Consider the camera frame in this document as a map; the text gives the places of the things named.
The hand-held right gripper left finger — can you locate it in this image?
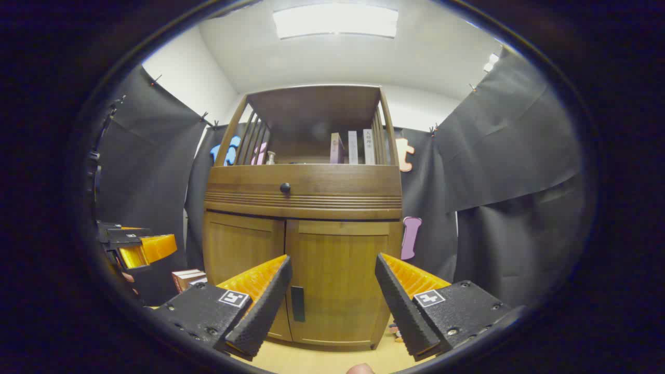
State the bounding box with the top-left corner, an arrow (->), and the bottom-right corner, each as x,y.
155,255 -> 293,362

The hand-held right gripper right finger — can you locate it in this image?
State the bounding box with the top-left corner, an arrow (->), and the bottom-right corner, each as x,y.
375,253 -> 513,362

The black door handle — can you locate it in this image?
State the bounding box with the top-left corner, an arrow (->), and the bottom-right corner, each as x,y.
291,286 -> 306,323

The wooden shoe cabinet door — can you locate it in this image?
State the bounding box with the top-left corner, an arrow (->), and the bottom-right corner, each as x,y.
204,212 -> 292,342
285,219 -> 403,348

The wooden double-door shoe cabinet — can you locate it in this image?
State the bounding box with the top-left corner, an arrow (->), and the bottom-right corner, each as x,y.
202,85 -> 405,350

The brown cover book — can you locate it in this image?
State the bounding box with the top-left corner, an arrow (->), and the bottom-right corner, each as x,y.
172,269 -> 206,292

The black backdrop cloth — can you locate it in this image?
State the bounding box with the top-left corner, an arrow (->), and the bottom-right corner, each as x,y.
96,47 -> 588,308

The rectangular ceiling light panel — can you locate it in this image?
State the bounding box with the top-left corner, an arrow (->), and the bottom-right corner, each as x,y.
273,4 -> 400,40

